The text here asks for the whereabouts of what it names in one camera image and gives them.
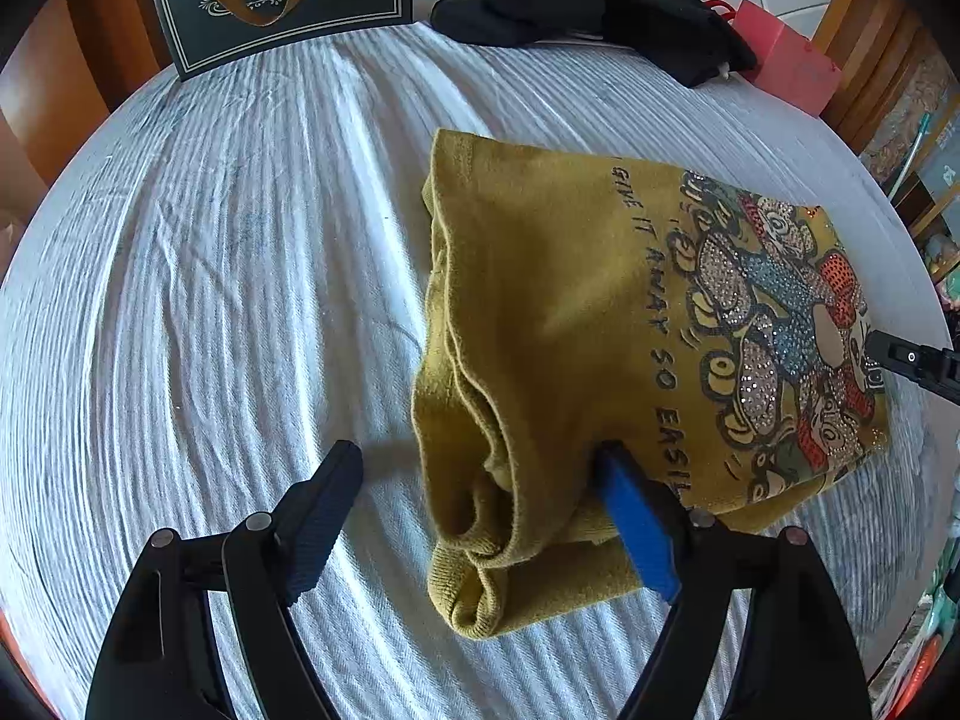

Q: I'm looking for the mustard yellow sweatshirt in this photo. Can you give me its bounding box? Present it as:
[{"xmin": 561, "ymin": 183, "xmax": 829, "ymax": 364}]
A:
[{"xmin": 412, "ymin": 130, "xmax": 889, "ymax": 639}]

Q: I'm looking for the red paper gift bag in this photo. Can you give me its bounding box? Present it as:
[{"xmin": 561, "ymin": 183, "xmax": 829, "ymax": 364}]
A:
[{"xmin": 704, "ymin": 0, "xmax": 841, "ymax": 117}]

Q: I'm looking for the white striped bed sheet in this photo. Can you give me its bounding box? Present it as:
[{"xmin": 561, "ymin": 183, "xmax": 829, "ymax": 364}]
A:
[{"xmin": 2, "ymin": 23, "xmax": 949, "ymax": 718}]

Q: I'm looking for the black garment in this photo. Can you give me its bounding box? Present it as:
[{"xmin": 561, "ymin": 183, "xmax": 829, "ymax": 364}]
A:
[{"xmin": 430, "ymin": 0, "xmax": 758, "ymax": 88}]

